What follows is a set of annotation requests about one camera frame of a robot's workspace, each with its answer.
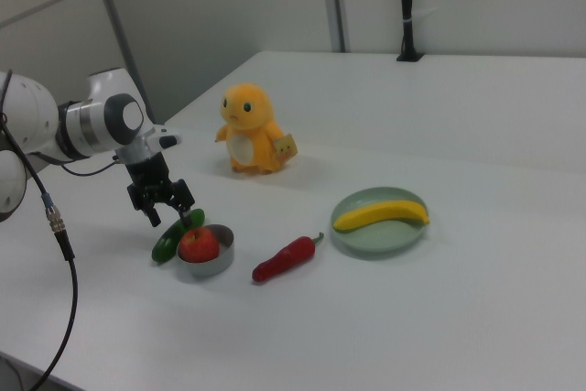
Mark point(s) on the small grey metal bowl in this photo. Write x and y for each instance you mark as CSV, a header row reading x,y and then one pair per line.
x,y
222,257

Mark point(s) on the black camera pole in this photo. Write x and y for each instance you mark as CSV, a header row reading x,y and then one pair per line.
x,y
407,6

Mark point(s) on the grey partition post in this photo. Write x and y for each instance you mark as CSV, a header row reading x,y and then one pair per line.
x,y
334,2
120,34

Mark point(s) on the pale green plate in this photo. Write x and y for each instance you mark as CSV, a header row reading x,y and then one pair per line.
x,y
371,244

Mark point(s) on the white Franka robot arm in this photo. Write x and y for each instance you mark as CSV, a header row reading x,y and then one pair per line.
x,y
32,111

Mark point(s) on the orange plush toy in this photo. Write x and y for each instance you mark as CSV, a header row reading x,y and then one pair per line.
x,y
249,130

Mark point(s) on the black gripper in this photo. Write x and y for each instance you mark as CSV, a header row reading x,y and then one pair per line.
x,y
148,173

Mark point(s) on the red chili pepper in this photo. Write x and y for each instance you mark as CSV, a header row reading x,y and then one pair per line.
x,y
288,256

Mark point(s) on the red apple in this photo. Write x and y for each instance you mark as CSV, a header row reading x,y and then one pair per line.
x,y
198,245

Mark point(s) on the dark green cucumber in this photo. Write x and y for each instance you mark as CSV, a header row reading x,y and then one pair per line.
x,y
165,244

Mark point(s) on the yellow banana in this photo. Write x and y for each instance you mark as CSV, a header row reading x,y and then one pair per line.
x,y
380,214

